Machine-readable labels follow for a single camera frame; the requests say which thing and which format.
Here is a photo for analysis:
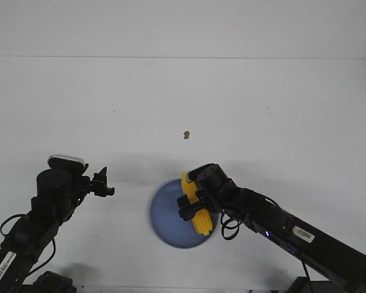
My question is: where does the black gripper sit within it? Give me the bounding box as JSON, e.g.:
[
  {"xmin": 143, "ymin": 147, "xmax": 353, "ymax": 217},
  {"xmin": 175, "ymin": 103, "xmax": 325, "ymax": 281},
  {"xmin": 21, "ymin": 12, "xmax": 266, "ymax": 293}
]
[
  {"xmin": 177, "ymin": 187, "xmax": 215, "ymax": 221},
  {"xmin": 87, "ymin": 167, "xmax": 115, "ymax": 196}
]

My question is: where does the yellow corn cob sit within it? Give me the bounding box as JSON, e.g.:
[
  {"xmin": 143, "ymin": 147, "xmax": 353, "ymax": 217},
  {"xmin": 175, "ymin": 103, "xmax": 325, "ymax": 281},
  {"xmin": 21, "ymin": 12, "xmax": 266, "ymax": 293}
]
[{"xmin": 181, "ymin": 171, "xmax": 213, "ymax": 236}]

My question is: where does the blue round plate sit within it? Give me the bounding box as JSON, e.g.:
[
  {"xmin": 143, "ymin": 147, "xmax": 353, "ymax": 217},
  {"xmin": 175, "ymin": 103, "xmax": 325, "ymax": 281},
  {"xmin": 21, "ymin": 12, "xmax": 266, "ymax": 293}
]
[{"xmin": 149, "ymin": 179, "xmax": 210, "ymax": 249}]

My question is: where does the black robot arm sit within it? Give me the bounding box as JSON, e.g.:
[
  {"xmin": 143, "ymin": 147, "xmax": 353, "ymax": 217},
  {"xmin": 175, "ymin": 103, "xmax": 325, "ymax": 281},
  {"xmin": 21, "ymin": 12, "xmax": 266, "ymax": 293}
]
[
  {"xmin": 177, "ymin": 163, "xmax": 366, "ymax": 292},
  {"xmin": 0, "ymin": 168, "xmax": 115, "ymax": 292}
]

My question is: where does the small brown table stain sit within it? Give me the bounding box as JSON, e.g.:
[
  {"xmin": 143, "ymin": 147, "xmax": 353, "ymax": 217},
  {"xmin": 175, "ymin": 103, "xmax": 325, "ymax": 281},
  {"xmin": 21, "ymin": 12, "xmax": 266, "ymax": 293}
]
[{"xmin": 183, "ymin": 131, "xmax": 190, "ymax": 140}]

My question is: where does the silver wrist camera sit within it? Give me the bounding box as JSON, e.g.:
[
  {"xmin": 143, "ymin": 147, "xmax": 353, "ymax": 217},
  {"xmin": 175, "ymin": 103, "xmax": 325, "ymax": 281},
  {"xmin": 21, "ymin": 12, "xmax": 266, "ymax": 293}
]
[{"xmin": 47, "ymin": 154, "xmax": 88, "ymax": 173}]

